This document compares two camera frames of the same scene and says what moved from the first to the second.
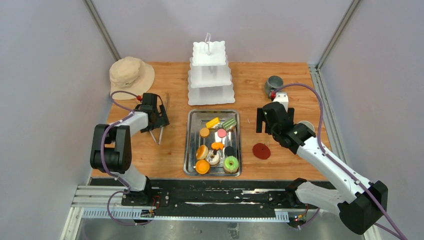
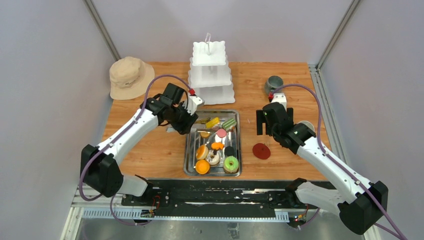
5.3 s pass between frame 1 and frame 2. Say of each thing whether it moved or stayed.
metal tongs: moved
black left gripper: moved
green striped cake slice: stayed
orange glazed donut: stayed
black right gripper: stayed
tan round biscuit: stayed
